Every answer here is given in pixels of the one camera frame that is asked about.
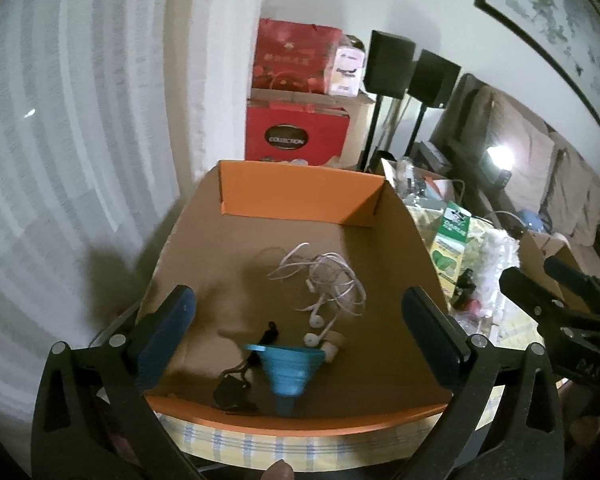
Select person's left hand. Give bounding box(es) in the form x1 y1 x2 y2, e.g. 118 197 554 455
264 460 297 480

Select small beige cylinder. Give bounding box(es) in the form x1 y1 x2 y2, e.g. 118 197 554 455
320 332 346 362

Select red floral gift bag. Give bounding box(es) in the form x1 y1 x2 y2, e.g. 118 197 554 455
252 18 344 97

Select orange cardboard box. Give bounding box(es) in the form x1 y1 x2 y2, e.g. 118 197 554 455
137 159 461 436

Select small lit lamp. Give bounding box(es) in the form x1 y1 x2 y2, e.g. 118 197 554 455
485 144 514 187

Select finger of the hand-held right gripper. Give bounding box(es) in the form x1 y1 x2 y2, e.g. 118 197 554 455
499 266 600 396
543 256 600 319

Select white wired earphones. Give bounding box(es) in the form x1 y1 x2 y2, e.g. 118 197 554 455
267 242 369 362

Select clear plastic bottle pink cap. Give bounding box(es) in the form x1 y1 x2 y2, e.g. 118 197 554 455
450 296 506 346

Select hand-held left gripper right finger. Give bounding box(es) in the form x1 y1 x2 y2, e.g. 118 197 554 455
401 286 566 480

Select framed painting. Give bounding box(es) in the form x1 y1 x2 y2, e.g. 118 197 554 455
475 0 600 129

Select open brown cardboard box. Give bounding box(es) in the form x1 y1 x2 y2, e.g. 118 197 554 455
517 230 600 302

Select white fluffy duster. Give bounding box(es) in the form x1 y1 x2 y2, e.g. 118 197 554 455
472 227 522 322

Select green carton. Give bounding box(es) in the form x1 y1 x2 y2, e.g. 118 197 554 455
427 200 474 299

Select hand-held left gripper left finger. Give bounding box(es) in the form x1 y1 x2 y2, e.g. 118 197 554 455
30 285 203 480

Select white drape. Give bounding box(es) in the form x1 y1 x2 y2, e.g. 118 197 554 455
167 0 269 182

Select brown sofa cushion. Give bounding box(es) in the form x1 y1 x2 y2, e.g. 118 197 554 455
480 87 557 212
545 147 600 247

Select dark wooden sofa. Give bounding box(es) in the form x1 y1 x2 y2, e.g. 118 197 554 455
430 74 600 282

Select white sheer curtain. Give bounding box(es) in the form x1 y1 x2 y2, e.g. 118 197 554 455
0 0 182 411

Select clear plastic bag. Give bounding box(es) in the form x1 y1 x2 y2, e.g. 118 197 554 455
384 157 432 202

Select blue collapsible funnel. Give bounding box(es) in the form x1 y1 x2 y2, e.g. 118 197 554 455
242 342 327 417

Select black retractable lanyard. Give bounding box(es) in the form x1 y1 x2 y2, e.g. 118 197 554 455
212 322 284 414

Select pink white box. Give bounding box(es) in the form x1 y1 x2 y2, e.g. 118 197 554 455
330 46 366 96

